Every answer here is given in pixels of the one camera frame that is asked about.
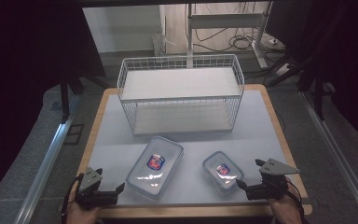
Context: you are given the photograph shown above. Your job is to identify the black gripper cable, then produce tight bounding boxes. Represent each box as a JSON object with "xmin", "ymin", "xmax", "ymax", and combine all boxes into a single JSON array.
[
  {"xmin": 283, "ymin": 177, "xmax": 307, "ymax": 224},
  {"xmin": 61, "ymin": 173, "xmax": 85, "ymax": 224}
]

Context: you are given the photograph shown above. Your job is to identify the black stand legs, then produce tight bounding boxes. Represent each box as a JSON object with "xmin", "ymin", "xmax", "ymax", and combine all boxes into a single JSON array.
[
  {"xmin": 58, "ymin": 73, "xmax": 87, "ymax": 125},
  {"xmin": 296, "ymin": 59, "xmax": 335, "ymax": 121}
]

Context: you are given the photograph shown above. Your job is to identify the black floor cables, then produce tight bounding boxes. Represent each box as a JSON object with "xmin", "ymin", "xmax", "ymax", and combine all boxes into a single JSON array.
[{"xmin": 194, "ymin": 27, "xmax": 285, "ymax": 54}]

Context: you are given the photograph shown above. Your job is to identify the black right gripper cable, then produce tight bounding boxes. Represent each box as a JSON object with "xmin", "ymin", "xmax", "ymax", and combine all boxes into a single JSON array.
[{"xmin": 283, "ymin": 177, "xmax": 307, "ymax": 224}]

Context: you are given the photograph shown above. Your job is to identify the white metal stand frame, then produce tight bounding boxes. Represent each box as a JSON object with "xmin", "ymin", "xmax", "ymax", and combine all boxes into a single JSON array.
[{"xmin": 186, "ymin": 1, "xmax": 271, "ymax": 70}]

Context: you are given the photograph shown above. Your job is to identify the small clear lidded food container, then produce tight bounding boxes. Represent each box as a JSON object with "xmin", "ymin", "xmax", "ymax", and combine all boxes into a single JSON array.
[{"xmin": 201, "ymin": 150, "xmax": 245, "ymax": 194}]

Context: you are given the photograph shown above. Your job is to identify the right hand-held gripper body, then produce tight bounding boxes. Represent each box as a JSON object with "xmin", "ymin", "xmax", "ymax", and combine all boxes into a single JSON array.
[{"xmin": 245, "ymin": 158, "xmax": 301, "ymax": 201}]

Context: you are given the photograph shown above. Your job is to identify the white power strip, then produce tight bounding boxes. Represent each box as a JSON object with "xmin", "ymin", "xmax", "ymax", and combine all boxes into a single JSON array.
[{"xmin": 274, "ymin": 63, "xmax": 294, "ymax": 77}]

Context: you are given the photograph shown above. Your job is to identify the light blue table mat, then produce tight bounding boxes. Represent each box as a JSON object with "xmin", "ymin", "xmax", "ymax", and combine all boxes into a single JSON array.
[{"xmin": 85, "ymin": 89, "xmax": 301, "ymax": 207}]

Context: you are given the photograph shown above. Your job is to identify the person's right hand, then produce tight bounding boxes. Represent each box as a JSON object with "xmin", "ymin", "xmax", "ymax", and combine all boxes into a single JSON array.
[{"xmin": 268, "ymin": 183, "xmax": 303, "ymax": 224}]

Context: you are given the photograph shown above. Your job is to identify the aluminium rail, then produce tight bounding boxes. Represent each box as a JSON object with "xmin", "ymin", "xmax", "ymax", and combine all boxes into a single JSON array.
[
  {"xmin": 13, "ymin": 119, "xmax": 75, "ymax": 224},
  {"xmin": 300, "ymin": 91, "xmax": 358, "ymax": 224}
]

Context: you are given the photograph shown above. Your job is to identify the large clear lidded food container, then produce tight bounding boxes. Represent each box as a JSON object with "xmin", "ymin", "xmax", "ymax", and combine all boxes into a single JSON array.
[{"xmin": 125, "ymin": 135, "xmax": 185, "ymax": 200}]

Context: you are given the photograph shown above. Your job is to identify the white two-tier wire rack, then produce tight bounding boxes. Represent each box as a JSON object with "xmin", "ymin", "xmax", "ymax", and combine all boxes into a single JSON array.
[{"xmin": 117, "ymin": 53, "xmax": 245, "ymax": 137}]

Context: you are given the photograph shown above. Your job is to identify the person's left hand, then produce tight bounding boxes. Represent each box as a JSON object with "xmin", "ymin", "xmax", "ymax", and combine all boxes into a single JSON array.
[{"xmin": 65, "ymin": 189, "xmax": 103, "ymax": 224}]

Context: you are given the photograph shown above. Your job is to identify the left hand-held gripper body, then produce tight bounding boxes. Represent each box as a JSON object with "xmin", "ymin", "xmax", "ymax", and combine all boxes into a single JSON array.
[{"xmin": 75, "ymin": 167, "xmax": 119, "ymax": 210}]

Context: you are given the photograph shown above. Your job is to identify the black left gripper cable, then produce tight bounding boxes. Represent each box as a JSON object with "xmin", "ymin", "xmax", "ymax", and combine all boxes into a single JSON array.
[{"xmin": 61, "ymin": 173, "xmax": 85, "ymax": 224}]

